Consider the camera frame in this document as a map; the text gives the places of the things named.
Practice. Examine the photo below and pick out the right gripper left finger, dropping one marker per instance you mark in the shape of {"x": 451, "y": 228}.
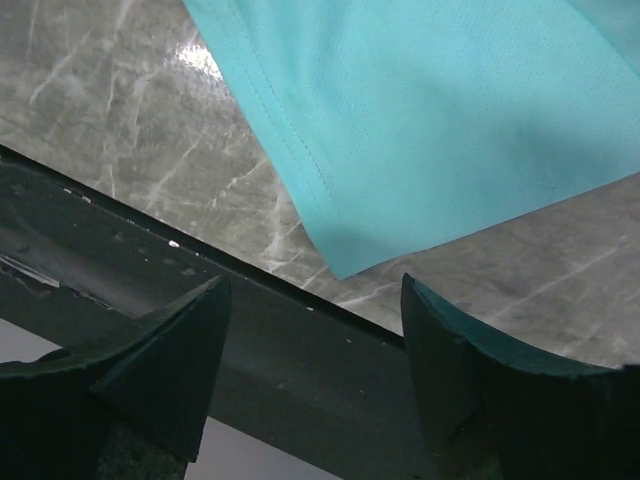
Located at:
{"x": 130, "y": 405}

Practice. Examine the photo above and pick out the teal t shirt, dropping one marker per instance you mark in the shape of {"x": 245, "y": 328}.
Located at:
{"x": 398, "y": 126}

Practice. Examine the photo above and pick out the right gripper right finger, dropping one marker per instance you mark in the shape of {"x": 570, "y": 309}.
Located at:
{"x": 494, "y": 407}

